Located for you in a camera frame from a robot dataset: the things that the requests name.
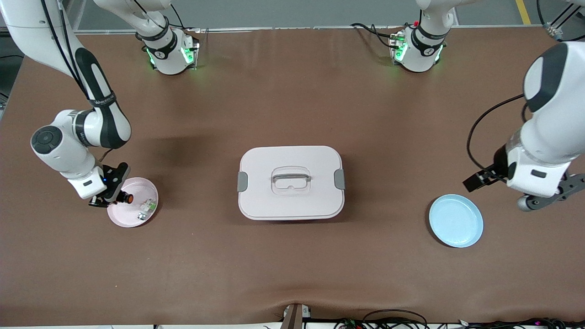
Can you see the brown table mat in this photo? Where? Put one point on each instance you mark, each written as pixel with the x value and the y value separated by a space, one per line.
pixel 292 265

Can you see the silver table edge rail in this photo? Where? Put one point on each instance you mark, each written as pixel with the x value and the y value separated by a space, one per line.
pixel 297 29

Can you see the white lidded storage box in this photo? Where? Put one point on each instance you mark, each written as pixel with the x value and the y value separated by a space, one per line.
pixel 292 201

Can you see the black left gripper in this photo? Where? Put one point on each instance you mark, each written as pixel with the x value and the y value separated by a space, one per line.
pixel 498 165

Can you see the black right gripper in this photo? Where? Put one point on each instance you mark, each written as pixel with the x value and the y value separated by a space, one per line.
pixel 122 196

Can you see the orange black switch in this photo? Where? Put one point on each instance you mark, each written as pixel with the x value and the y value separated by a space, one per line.
pixel 129 198

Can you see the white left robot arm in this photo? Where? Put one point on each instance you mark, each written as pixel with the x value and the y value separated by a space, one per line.
pixel 553 132

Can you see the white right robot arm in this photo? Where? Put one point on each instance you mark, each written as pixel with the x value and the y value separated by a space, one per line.
pixel 68 151

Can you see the metal table edge clamp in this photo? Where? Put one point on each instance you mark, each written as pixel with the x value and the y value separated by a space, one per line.
pixel 295 317

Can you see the blue round plate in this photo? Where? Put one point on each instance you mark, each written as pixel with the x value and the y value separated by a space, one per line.
pixel 454 224

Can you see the aluminium frame post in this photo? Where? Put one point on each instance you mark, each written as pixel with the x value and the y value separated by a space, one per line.
pixel 560 27

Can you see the pink round plate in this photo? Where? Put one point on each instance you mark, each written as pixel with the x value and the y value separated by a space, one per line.
pixel 130 217

